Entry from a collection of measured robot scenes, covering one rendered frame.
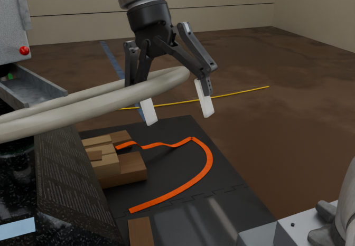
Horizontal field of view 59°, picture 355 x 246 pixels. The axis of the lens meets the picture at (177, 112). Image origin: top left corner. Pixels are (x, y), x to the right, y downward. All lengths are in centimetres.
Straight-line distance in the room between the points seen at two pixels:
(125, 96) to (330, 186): 212
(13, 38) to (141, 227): 112
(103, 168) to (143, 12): 169
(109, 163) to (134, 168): 20
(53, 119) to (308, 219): 63
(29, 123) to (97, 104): 10
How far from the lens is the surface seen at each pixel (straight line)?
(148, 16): 55
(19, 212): 101
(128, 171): 222
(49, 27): 616
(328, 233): 80
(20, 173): 116
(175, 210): 205
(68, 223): 104
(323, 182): 250
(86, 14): 614
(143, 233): 177
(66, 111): 48
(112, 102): 49
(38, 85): 111
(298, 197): 231
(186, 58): 54
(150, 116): 62
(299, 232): 82
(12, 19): 123
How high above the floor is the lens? 144
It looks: 27 degrees down
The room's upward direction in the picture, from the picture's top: straight up
